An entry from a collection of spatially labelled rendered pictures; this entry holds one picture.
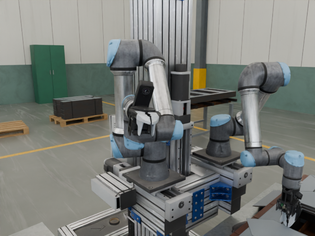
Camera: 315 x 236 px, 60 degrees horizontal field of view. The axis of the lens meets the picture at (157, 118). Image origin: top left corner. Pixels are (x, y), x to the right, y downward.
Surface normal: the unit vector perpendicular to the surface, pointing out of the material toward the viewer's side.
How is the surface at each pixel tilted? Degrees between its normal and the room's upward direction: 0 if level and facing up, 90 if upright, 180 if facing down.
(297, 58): 90
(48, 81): 90
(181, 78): 90
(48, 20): 90
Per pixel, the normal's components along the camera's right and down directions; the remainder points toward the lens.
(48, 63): 0.63, 0.18
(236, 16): -0.78, 0.14
